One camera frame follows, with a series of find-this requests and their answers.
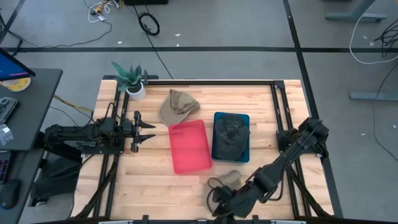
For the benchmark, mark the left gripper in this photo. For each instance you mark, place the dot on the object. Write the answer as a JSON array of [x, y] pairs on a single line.
[[127, 128]]

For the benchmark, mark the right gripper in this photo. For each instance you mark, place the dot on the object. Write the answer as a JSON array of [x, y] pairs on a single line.
[[239, 200]]

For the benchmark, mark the beige cap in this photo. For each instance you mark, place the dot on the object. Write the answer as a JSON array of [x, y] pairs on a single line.
[[178, 107], [231, 179]]

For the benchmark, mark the grey towel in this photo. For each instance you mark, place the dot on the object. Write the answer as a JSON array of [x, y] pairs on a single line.
[[227, 154]]

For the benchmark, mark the dark grey cap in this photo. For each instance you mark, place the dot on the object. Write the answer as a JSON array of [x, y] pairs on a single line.
[[231, 132]]

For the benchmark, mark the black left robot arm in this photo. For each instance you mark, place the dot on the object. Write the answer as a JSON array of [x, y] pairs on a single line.
[[84, 133]]

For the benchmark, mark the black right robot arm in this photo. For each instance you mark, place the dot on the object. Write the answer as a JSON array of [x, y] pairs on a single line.
[[280, 165]]

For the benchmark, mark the green plant in white pot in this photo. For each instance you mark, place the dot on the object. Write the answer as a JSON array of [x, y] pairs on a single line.
[[135, 90]]

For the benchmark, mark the red plastic tray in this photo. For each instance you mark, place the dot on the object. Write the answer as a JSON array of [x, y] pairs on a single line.
[[189, 147]]

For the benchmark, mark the blue plastic tray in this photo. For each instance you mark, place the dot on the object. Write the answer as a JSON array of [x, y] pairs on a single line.
[[247, 157]]

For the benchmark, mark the black chair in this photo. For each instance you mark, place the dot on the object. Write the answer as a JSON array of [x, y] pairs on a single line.
[[53, 180]]

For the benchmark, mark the black desk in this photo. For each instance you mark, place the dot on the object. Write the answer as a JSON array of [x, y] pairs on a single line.
[[34, 109]]

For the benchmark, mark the black floor box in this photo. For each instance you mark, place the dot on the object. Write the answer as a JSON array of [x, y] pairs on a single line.
[[146, 2]]

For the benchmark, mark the yellow wipes canister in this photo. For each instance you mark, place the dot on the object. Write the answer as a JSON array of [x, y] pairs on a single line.
[[17, 84]]

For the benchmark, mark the clear plastic package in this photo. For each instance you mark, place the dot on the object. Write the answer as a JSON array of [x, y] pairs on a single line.
[[4, 134]]

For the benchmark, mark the grey keyboard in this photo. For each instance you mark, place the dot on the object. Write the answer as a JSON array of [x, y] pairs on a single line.
[[6, 109]]

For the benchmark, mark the black keyboard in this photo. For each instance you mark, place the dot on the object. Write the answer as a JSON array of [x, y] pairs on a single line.
[[3, 166]]

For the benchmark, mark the monitor with blue screen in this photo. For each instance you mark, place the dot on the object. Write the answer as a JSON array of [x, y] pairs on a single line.
[[12, 67]]

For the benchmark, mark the black computer mouse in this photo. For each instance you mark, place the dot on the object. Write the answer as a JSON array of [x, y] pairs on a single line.
[[9, 193]]

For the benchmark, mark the grey table foot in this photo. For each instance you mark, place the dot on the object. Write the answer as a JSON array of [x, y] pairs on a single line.
[[373, 95], [354, 15]]

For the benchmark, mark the silver metal bracket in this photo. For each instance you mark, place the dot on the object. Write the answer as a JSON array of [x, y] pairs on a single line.
[[115, 222], [287, 222]]

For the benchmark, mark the black aluminium table frame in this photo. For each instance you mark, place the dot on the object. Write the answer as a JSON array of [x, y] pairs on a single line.
[[202, 82]]

